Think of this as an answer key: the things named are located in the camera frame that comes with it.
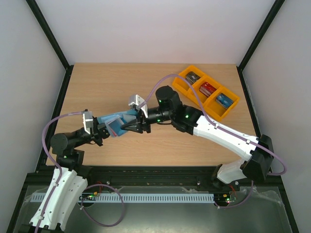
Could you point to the light blue credit card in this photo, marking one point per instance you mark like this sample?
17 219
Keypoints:
114 127

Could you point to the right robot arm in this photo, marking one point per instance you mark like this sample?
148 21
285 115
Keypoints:
254 162

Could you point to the blue card stack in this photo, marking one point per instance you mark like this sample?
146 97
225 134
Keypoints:
224 100

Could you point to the light blue cable duct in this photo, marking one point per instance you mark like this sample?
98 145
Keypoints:
152 198

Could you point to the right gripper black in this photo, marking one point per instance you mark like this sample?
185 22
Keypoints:
143 120

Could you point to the black card stack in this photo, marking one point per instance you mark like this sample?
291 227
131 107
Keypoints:
192 77

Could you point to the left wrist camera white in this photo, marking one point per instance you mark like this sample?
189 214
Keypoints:
88 121

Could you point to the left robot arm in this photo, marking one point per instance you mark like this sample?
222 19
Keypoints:
70 178

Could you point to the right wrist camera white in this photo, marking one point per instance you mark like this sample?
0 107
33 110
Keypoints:
138 103

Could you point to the yellow three-compartment bin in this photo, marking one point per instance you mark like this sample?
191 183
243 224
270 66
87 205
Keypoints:
191 91

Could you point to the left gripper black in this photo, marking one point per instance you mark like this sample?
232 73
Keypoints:
96 136

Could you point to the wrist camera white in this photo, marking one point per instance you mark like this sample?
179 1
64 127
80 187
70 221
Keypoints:
138 103
88 121

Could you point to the red card stack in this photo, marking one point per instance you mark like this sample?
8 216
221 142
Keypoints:
207 89

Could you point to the blue leather card holder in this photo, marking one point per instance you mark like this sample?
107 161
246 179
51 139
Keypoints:
126 115

